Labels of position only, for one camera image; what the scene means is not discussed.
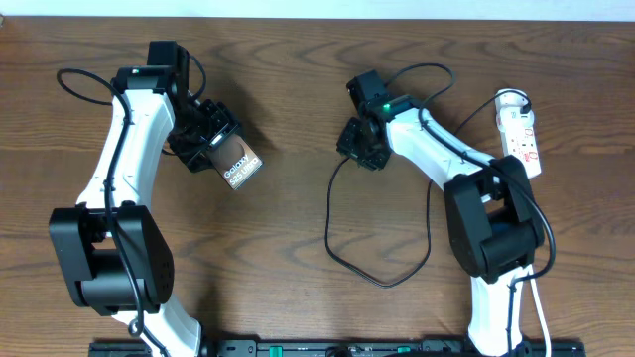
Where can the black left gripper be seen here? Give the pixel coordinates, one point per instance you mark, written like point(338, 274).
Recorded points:
point(225, 122)

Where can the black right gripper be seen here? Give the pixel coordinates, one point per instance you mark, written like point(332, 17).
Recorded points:
point(345, 146)

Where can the Galaxy S25 Ultra smartphone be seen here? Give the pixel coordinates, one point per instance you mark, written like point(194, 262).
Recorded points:
point(235, 160)

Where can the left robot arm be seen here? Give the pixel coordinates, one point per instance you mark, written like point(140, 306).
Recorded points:
point(113, 256)

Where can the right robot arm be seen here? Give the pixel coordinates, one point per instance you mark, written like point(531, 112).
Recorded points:
point(494, 223)

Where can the white power strip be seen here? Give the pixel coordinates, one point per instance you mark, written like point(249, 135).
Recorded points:
point(518, 136)

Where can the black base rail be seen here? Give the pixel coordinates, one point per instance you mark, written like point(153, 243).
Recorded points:
point(251, 348)

